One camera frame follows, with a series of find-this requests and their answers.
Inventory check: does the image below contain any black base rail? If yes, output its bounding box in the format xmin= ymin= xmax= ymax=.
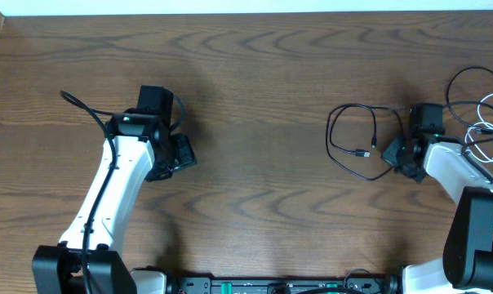
xmin=131 ymin=264 xmax=402 ymax=294

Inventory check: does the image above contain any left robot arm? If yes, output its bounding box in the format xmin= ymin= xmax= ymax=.
xmin=32 ymin=85 xmax=197 ymax=294

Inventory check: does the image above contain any white usb cable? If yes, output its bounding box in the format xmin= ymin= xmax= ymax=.
xmin=463 ymin=91 xmax=493 ymax=164

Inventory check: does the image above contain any black usb cable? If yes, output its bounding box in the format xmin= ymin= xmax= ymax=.
xmin=325 ymin=103 xmax=406 ymax=182

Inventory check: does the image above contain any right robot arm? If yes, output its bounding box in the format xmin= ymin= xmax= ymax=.
xmin=381 ymin=103 xmax=493 ymax=293

